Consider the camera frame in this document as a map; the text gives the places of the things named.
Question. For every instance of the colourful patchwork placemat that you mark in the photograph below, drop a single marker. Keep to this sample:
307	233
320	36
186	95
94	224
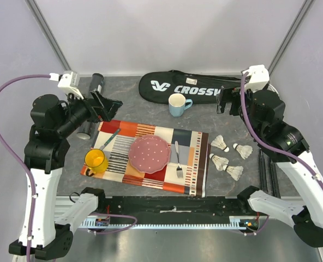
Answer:
194	153

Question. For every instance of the silver fork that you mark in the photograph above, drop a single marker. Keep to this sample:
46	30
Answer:
179	170

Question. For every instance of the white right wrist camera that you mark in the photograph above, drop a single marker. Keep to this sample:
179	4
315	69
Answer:
258	77

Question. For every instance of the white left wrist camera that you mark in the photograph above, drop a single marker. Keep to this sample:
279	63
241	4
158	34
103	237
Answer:
67	83

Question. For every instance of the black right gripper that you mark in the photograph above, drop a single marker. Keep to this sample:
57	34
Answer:
233	99

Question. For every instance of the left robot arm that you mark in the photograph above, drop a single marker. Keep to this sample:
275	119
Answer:
43	235

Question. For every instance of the white badminton racket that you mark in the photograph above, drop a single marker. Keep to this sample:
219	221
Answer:
273	89

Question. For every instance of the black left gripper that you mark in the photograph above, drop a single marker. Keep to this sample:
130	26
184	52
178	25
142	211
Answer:
101	107

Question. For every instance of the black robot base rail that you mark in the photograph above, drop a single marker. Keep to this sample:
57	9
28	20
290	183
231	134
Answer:
176	210

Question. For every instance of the white feather shuttlecock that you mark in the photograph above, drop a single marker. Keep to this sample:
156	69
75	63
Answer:
234	171
220	143
244	150
219	162

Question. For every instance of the black Crossway racket bag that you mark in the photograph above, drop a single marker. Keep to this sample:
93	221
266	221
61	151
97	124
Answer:
156	87

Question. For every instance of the pink dotted plate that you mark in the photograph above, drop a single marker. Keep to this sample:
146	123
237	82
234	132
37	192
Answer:
149	154

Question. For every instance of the blue ceramic mug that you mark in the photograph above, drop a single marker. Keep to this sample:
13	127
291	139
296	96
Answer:
178	103

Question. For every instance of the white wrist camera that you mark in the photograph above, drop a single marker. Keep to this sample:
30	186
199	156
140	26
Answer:
67	83
258	77

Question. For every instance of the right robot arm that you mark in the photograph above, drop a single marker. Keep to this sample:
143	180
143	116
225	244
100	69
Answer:
263	112

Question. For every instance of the yellow mug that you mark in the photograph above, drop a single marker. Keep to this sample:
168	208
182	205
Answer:
96	162

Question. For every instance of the teal handled knife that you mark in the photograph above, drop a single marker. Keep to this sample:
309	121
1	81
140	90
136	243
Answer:
110	139

